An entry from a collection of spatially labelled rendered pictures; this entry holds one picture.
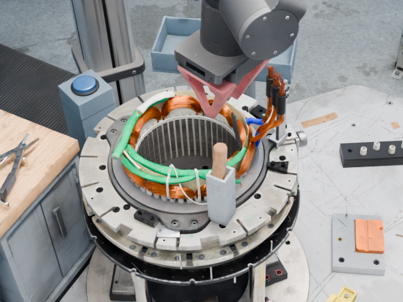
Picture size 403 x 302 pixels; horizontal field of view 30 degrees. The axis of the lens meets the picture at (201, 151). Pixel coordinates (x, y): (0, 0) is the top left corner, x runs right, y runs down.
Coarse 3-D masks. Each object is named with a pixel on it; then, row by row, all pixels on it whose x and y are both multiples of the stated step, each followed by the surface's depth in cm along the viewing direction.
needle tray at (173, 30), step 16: (160, 32) 136; (176, 32) 141; (192, 32) 140; (160, 48) 137; (288, 48) 137; (160, 64) 133; (176, 64) 133; (272, 64) 128; (288, 64) 128; (240, 80) 134; (256, 80) 132; (288, 80) 130
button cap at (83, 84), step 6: (78, 78) 131; (84, 78) 131; (90, 78) 131; (78, 84) 130; (84, 84) 130; (90, 84) 130; (96, 84) 131; (78, 90) 129; (84, 90) 129; (90, 90) 130
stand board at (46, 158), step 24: (0, 120) 121; (24, 120) 121; (0, 144) 118; (48, 144) 117; (72, 144) 117; (0, 168) 114; (24, 168) 114; (48, 168) 114; (24, 192) 110; (0, 216) 107
